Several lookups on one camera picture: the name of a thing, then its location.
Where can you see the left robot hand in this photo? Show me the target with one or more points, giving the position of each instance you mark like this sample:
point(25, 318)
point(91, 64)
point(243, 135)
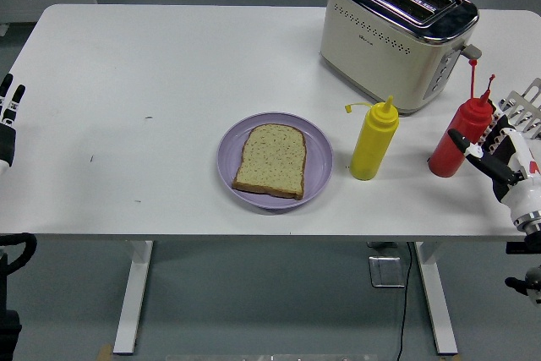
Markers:
point(6, 145)

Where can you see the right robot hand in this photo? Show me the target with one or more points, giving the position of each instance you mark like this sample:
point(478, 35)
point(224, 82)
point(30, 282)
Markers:
point(520, 192)

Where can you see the red squeeze bottle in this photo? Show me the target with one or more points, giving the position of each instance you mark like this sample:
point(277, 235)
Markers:
point(458, 137)

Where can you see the bread slice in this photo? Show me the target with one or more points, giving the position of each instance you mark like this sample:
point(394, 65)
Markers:
point(272, 160)

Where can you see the black table control box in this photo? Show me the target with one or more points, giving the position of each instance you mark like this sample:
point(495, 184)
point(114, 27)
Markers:
point(517, 247)

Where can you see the metal toast rack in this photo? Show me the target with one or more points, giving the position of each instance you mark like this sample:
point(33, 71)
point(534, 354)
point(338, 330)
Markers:
point(524, 107)

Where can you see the white table leg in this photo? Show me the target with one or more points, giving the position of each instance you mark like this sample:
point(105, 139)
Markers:
point(133, 293)
point(437, 293)

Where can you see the yellow squeeze bottle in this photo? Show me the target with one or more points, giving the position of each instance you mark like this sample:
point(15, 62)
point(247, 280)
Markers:
point(372, 145)

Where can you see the metal floor outlet plate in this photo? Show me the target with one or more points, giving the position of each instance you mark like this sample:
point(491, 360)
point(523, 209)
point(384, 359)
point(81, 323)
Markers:
point(386, 272)

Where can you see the cream and chrome toaster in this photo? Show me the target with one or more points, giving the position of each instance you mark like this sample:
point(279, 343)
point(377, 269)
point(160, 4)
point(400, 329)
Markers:
point(380, 52)

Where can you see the purple plate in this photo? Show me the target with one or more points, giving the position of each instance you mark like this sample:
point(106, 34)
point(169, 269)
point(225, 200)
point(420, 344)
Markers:
point(315, 158)

